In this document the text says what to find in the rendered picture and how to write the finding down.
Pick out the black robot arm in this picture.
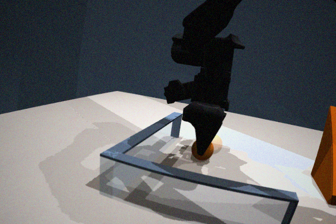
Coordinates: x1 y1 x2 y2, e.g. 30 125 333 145
164 0 245 104

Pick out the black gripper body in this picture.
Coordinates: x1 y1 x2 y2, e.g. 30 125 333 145
182 68 231 128

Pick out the dark grey l-shaped wall top trim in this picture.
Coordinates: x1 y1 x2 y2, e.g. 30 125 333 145
100 112 299 224

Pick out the clear low l-shaped wall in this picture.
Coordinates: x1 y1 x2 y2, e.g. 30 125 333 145
99 116 295 224

